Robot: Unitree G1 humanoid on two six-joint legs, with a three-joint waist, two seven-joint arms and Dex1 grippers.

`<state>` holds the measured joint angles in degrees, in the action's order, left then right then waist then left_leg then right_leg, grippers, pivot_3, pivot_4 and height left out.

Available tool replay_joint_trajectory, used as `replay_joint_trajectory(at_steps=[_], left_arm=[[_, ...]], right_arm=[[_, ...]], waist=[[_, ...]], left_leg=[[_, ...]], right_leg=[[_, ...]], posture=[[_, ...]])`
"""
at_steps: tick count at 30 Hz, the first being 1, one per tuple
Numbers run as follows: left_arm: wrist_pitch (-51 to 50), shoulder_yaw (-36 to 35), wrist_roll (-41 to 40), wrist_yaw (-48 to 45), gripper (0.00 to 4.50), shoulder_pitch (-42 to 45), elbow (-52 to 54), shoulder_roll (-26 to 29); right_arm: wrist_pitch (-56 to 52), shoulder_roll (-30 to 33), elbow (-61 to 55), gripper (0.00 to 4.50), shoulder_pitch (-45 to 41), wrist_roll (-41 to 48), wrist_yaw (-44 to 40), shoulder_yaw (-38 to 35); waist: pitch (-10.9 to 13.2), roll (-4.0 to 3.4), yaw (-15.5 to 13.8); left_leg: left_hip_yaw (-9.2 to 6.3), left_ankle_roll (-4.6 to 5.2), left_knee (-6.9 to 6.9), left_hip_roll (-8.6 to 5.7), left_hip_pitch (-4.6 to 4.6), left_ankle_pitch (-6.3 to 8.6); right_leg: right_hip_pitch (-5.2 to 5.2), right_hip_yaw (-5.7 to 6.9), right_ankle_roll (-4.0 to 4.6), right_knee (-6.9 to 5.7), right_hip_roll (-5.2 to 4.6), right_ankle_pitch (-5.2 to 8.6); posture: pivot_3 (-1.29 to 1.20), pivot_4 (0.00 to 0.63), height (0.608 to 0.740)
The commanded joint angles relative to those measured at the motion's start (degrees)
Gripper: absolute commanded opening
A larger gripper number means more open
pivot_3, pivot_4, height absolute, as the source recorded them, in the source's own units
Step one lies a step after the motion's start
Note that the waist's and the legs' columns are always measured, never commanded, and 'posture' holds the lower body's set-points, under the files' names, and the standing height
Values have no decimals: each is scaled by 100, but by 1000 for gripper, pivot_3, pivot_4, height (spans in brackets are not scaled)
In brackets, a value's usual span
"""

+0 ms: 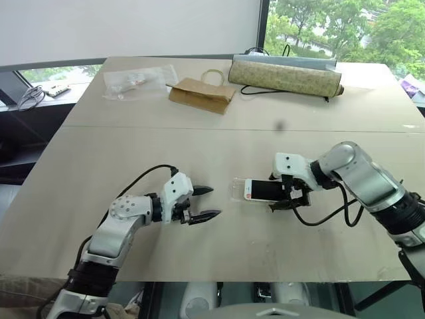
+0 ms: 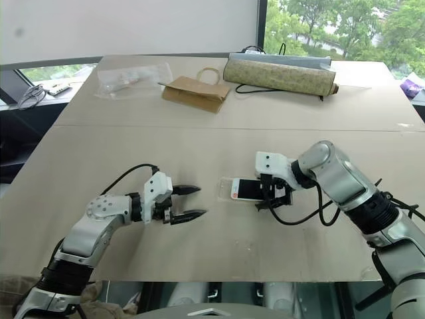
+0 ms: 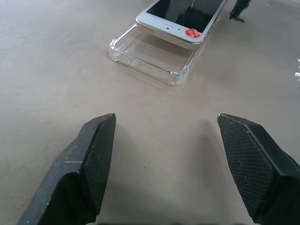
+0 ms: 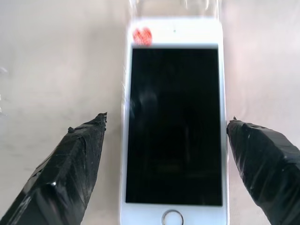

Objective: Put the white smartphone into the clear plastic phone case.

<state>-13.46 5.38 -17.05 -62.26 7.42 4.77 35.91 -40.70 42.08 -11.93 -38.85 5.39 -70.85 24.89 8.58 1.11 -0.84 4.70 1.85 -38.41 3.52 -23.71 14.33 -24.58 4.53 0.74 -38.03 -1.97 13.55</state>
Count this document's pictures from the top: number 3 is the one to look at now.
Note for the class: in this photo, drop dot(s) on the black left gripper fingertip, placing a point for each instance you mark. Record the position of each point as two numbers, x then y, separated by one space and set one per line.
239 8

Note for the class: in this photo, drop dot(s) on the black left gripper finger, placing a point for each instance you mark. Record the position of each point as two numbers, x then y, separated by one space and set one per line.
77 178
260 173

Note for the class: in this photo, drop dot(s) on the white smartphone with red sticker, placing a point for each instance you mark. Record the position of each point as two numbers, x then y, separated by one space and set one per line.
180 16

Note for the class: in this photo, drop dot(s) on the clear plastic phone case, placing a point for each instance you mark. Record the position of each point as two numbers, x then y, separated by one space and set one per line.
150 58

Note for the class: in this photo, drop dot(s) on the crinkled clear plastic wrap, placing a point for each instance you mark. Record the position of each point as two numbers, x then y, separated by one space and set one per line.
297 72

